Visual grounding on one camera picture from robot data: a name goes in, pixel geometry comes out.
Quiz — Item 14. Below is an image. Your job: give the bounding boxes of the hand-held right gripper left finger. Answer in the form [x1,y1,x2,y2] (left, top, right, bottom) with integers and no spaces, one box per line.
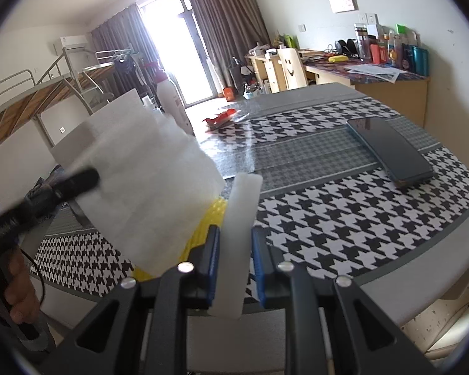
[49,224,221,375]

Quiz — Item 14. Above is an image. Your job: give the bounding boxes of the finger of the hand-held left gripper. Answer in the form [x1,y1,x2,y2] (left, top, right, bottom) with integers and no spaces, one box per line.
[23,169,100,219]

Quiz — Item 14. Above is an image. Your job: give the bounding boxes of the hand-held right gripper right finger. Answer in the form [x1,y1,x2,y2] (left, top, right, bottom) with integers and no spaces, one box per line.
[252,226,434,375]

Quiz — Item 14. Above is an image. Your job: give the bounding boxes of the yellow foam net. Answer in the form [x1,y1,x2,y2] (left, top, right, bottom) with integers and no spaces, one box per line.
[135,197,229,282]

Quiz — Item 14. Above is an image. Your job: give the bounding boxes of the white foam strip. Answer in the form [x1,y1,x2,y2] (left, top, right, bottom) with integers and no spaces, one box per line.
[211,172,263,317]

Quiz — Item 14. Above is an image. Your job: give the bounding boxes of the white foam sheet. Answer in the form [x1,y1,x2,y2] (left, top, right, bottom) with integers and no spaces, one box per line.
[49,88,225,274]

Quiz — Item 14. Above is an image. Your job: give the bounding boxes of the person's left hand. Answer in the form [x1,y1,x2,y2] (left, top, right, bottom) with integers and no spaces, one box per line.
[2,248,40,324]

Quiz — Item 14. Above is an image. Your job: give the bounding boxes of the large metal bunk bed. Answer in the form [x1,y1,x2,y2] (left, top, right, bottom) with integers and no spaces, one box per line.
[0,52,102,141]

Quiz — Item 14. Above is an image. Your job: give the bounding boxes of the white pump lotion bottle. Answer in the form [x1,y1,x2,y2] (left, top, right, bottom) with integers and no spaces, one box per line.
[155,68,193,134]

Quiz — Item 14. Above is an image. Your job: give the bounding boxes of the small metal bunk bed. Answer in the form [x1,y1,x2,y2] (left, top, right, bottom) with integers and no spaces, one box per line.
[82,49,141,90]

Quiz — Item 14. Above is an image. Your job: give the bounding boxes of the hanging dark clothes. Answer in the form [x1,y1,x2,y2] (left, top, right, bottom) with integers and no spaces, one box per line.
[115,52,137,79]

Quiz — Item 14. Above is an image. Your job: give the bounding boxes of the white air conditioner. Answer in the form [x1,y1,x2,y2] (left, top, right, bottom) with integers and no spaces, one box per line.
[54,35,88,55]

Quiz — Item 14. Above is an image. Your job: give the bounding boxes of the red snack packet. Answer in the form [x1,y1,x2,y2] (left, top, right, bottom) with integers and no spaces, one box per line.
[203,109,239,129]

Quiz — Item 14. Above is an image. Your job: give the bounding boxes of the narrow brown curtain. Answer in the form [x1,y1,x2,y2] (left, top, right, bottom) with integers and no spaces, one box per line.
[90,4,157,94]

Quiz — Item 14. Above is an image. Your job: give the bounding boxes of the glass balcony door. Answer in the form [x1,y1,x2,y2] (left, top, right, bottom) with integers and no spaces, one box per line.
[139,0,215,106]

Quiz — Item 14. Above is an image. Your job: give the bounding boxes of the dark smartphone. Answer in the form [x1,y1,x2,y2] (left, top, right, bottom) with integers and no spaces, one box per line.
[346,117,434,188]

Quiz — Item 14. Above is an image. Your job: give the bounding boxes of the beige perforated chair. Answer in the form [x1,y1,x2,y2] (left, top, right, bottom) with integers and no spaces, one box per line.
[401,277,469,362]

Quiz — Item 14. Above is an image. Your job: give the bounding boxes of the black bag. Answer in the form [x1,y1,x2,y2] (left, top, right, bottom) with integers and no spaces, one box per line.
[229,58,245,87]

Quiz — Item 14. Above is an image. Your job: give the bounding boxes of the plain wooden desk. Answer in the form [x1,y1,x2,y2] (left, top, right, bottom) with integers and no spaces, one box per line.
[246,49,282,94]

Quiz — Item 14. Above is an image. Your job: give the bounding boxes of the wooden smiley chair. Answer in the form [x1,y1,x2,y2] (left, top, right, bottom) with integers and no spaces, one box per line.
[277,47,309,90]

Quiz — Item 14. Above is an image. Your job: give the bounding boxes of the wooden desk with patterned cover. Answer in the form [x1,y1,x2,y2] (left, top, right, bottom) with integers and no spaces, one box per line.
[305,52,431,126]

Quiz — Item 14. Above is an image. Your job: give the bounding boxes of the wide brown curtain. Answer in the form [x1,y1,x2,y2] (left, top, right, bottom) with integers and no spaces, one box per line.
[184,0,272,98]

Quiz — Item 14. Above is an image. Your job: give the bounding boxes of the white printed papers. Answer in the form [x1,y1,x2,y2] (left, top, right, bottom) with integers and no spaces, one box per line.
[344,64,409,83]

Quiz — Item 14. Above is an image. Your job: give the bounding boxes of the black headphones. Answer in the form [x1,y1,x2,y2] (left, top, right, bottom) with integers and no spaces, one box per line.
[336,39,358,55]

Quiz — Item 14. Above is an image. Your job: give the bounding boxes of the row of toiletry bottles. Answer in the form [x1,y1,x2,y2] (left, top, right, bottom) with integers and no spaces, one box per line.
[354,23,431,77]

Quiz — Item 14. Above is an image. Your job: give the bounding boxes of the thin black cable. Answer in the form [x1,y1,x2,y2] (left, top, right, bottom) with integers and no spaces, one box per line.
[23,250,46,306]

